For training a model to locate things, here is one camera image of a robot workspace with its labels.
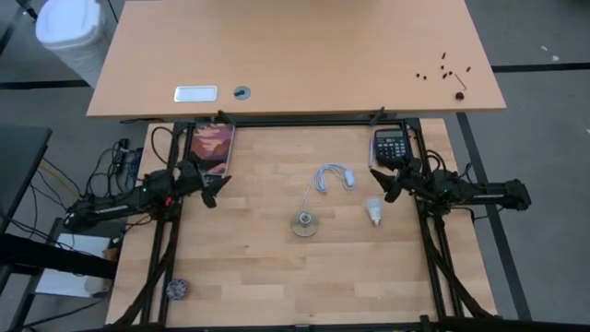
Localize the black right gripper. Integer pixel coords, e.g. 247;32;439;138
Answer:
370;157;424;203

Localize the silver rectangular desk plate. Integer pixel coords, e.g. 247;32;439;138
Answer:
173;85;218;103

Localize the black aluminium frame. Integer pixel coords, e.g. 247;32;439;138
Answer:
108;117;503;332

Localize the white lamp cord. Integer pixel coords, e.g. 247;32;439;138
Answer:
301;163;358;218

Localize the landscape picture book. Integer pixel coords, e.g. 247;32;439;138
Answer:
187;122;236;179

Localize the black power strip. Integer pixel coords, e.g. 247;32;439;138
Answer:
114;136;131;174

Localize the grey metal stand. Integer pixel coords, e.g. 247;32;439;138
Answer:
7;216;126;331

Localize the black beam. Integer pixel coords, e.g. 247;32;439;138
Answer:
0;232;119;280

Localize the white trash bin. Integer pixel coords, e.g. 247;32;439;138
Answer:
35;0;114;89

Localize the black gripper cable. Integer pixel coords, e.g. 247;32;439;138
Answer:
424;148;472;185
150;126;179;166

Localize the black side table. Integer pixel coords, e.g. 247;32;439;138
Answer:
0;124;53;234

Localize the blue floor cable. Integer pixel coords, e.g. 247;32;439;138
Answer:
128;147;144;184

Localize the black floor cable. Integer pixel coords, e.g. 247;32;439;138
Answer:
85;137;139;204

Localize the white paper sheet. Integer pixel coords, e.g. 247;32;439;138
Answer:
34;232;114;299

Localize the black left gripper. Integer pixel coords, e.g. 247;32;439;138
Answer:
177;159;231;208

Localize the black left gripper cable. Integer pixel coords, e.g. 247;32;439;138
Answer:
150;126;179;166

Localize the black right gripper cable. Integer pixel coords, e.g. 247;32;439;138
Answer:
424;148;472;185

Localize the tan wooden desk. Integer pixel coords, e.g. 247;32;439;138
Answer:
86;0;507;120

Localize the brass lamp socket base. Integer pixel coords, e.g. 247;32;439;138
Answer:
290;209;321;239

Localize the black calculator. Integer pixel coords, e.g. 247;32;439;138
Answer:
373;128;411;167

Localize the white lightbulb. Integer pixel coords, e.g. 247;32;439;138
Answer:
365;196;384;227

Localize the yellow floor cable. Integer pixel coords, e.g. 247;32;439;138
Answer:
39;163;93;204

